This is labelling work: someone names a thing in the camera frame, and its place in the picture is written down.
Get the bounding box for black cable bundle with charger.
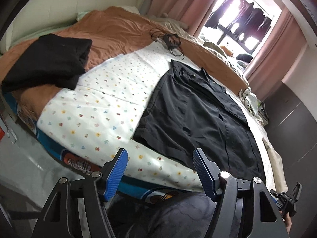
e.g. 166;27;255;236
149;27;185;60

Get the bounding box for person's right hand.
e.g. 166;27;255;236
284;213;292;234

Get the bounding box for cream padded headboard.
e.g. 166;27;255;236
1;0;144;54

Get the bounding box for pink right curtain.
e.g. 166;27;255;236
244;8;307;101

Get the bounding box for beige folded cloth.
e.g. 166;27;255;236
262;138;288;193

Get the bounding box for black long-sleeve jacket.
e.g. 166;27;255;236
129;60;267;191

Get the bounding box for crumpled patterned white cloth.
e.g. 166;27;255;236
239;87;264;126

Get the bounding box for orange-brown blanket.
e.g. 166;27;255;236
12;7;247;120

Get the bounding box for white bedside drawer cabinet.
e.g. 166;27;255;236
258;101;269;126

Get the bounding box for blue cartoon mattress side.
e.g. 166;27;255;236
4;91;189;204

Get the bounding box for orange plush toy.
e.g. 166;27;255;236
220;46;233;57

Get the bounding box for dark hanging clothes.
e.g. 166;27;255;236
205;0;272;42

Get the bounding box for white pillow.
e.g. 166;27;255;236
75;4;141;22

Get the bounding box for floral white bed sheet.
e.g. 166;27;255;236
37;42;202;191

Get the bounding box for black folded garment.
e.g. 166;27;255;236
1;34;92;94

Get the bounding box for person's legs in grey trousers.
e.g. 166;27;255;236
107;192;217;237

